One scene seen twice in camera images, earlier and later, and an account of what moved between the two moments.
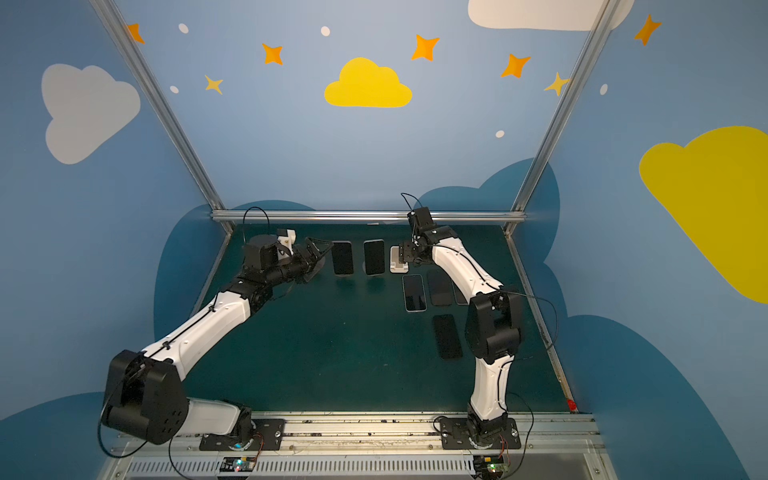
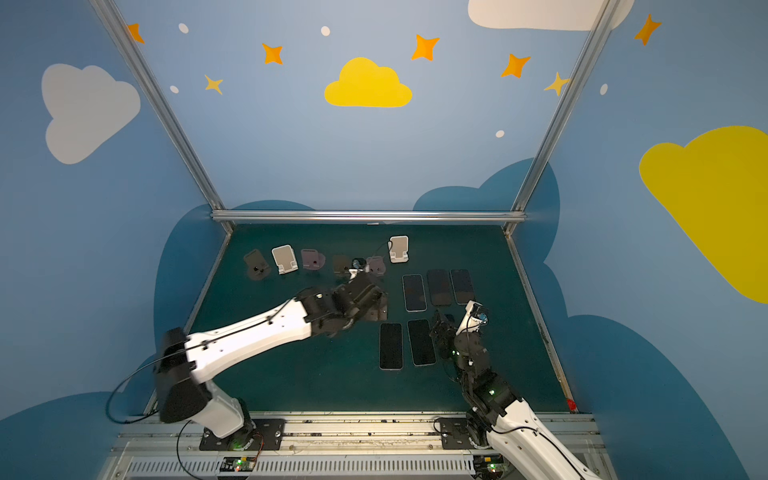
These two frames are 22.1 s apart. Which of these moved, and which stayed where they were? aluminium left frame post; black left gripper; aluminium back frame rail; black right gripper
Moved: black right gripper; black left gripper
Stayed: aluminium left frame post; aluminium back frame rail
